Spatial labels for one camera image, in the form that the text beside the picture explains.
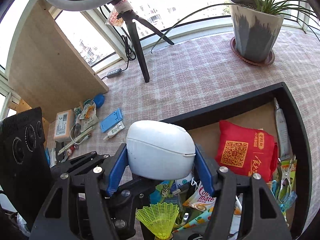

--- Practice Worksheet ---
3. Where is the coffee mate sachet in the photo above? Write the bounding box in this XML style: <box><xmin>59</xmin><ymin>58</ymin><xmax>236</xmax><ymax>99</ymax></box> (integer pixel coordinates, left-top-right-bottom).
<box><xmin>67</xmin><ymin>145</ymin><xmax>75</xmax><ymax>157</ymax></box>

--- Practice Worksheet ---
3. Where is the white USB cable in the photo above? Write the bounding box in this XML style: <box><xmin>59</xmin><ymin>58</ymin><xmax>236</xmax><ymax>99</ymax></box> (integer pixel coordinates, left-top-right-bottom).
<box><xmin>69</xmin><ymin>123</ymin><xmax>87</xmax><ymax>145</ymax></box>

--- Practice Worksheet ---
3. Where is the small white ointment tube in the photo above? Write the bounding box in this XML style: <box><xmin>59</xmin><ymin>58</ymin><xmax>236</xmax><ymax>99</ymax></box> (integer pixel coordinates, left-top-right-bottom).
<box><xmin>104</xmin><ymin>121</ymin><xmax>125</xmax><ymax>140</ymax></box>

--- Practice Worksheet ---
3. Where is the white paper bag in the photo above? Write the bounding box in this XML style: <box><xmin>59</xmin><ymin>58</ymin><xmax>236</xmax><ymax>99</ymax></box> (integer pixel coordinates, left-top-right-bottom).
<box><xmin>80</xmin><ymin>110</ymin><xmax>99</xmax><ymax>132</ymax></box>

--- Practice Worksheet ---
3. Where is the blue phone stand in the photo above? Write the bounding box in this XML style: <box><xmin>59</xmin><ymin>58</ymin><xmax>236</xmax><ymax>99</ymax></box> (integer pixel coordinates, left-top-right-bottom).
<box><xmin>100</xmin><ymin>108</ymin><xmax>123</xmax><ymax>133</ymax></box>

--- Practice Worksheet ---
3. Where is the white egg-shaped charger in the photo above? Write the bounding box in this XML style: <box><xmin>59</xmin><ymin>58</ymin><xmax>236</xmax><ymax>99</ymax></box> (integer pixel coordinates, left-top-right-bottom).
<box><xmin>126</xmin><ymin>120</ymin><xmax>196</xmax><ymax>180</ymax></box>

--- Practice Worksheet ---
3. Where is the orange clear snack wrapper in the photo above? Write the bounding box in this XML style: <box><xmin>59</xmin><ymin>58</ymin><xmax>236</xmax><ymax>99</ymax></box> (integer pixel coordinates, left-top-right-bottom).
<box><xmin>78</xmin><ymin>103</ymin><xmax>96</xmax><ymax>120</ymax></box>

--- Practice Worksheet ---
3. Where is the orange tissue pack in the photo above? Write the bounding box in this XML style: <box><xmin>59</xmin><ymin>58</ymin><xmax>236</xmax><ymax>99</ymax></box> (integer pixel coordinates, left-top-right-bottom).
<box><xmin>54</xmin><ymin>109</ymin><xmax>75</xmax><ymax>142</ymax></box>

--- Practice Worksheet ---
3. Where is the yellow badminton shuttlecock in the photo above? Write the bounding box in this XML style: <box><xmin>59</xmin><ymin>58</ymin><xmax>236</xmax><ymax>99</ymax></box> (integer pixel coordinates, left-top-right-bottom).
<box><xmin>136</xmin><ymin>203</ymin><xmax>180</xmax><ymax>239</ymax></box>

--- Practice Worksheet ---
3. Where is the red QR code pouch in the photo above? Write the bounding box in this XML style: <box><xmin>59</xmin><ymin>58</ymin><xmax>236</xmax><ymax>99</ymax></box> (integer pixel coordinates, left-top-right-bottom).
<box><xmin>215</xmin><ymin>120</ymin><xmax>278</xmax><ymax>182</ymax></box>

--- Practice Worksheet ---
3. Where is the blue round lid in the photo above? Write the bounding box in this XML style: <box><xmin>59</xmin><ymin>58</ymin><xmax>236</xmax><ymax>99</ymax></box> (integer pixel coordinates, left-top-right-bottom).
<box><xmin>93</xmin><ymin>93</ymin><xmax>105</xmax><ymax>109</ymax></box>

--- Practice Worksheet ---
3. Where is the large upright wooden board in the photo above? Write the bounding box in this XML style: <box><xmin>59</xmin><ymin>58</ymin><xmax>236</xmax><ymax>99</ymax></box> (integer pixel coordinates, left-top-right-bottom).
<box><xmin>7</xmin><ymin>0</ymin><xmax>108</xmax><ymax>122</ymax></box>

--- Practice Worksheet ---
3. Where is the black storage tray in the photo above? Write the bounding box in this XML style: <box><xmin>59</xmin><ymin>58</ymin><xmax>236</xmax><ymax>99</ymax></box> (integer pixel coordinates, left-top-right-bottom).
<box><xmin>165</xmin><ymin>82</ymin><xmax>312</xmax><ymax>239</ymax></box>

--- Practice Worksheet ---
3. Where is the pink plaid tablecloth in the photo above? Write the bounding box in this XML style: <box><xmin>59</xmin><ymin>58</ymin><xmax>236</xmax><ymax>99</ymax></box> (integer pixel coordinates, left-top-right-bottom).
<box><xmin>44</xmin><ymin>28</ymin><xmax>320</xmax><ymax>240</ymax></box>

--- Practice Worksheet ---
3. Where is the black tripod stand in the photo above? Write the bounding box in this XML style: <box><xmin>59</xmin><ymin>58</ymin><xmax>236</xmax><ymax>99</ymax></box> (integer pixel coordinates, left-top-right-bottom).
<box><xmin>117</xmin><ymin>8</ymin><xmax>175</xmax><ymax>84</ymax></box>

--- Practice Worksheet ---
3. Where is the potted spider plant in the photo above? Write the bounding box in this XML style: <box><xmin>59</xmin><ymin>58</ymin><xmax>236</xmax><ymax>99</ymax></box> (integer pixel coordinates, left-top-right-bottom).
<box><xmin>160</xmin><ymin>0</ymin><xmax>319</xmax><ymax>66</ymax></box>

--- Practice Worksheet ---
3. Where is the black inline cable remote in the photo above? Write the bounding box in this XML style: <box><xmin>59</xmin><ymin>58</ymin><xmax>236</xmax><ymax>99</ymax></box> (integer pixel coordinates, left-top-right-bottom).
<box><xmin>106</xmin><ymin>68</ymin><xmax>123</xmax><ymax>79</ymax></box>

